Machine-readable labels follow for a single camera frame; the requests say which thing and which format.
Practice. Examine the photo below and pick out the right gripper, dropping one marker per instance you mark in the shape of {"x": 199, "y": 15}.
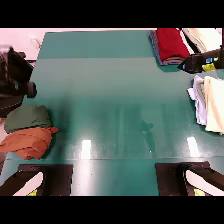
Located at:
{"x": 195, "y": 63}

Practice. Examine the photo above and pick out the green T-shirt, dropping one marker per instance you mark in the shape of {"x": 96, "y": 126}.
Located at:
{"x": 28, "y": 116}

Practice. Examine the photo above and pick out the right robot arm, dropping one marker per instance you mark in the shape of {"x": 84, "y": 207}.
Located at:
{"x": 203, "y": 178}

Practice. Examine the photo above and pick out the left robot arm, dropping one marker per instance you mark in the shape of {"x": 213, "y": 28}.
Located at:
{"x": 33, "y": 181}

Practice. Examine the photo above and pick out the brown garment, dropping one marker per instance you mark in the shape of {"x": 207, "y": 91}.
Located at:
{"x": 175, "y": 61}

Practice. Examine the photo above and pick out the white garment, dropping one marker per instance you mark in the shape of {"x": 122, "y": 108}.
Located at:
{"x": 206, "y": 38}

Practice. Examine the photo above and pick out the red garment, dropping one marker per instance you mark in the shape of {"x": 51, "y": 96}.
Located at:
{"x": 171, "y": 41}

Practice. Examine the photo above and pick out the cream garment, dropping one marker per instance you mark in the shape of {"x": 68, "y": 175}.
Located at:
{"x": 215, "y": 103}

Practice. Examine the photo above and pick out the orange garment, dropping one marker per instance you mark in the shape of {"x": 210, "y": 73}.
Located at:
{"x": 30, "y": 141}

